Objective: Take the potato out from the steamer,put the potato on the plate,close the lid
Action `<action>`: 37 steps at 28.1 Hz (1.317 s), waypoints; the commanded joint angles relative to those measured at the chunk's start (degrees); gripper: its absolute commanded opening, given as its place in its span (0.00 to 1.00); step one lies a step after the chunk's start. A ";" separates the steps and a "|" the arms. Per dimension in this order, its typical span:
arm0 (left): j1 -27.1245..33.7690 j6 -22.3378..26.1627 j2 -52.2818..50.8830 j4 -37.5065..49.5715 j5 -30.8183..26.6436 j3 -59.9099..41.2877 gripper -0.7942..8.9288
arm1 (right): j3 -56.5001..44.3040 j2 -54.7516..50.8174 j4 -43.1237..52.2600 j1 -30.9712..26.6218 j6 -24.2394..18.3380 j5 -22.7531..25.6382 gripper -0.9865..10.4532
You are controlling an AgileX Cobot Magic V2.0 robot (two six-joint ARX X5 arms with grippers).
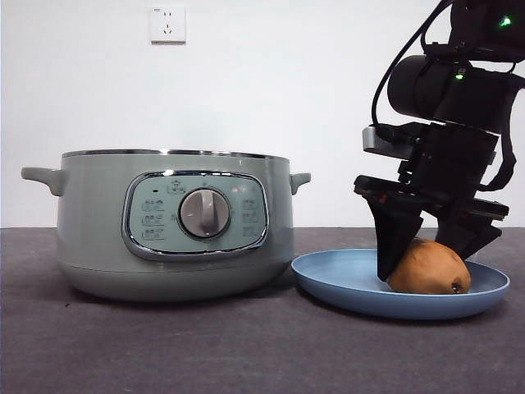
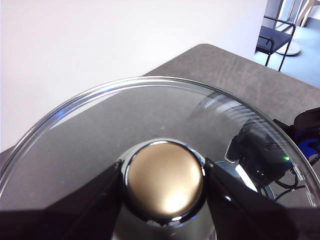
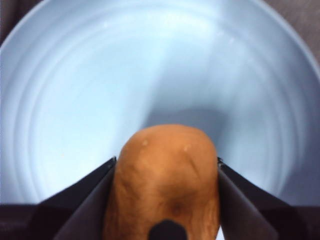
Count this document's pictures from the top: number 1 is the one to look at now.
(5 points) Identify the brown potato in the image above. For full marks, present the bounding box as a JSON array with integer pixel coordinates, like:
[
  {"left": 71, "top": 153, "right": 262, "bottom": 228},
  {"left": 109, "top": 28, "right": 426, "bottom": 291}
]
[{"left": 388, "top": 237, "right": 473, "bottom": 296}]

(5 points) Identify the blue round plate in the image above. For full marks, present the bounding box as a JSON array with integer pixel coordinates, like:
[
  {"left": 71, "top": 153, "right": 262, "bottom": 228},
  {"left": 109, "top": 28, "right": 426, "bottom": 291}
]
[{"left": 290, "top": 248, "right": 511, "bottom": 321}]

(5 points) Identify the pale green electric steamer pot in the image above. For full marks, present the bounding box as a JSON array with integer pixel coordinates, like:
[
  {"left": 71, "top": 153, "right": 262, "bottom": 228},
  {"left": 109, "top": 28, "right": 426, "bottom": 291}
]
[{"left": 21, "top": 148, "right": 312, "bottom": 304}]

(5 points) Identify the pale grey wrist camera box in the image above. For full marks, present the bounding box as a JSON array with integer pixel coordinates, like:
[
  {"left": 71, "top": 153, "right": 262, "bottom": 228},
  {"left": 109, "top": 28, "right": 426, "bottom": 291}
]
[{"left": 361, "top": 124, "right": 424, "bottom": 160}]

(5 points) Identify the black cable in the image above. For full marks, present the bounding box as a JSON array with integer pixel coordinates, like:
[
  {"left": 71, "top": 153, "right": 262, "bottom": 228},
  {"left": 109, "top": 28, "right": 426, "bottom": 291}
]
[{"left": 370, "top": 0, "right": 450, "bottom": 131}]

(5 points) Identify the white wall socket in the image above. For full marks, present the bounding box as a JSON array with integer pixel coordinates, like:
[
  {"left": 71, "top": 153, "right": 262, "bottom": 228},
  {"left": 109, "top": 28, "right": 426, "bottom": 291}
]
[{"left": 149, "top": 6, "right": 187, "bottom": 45}]

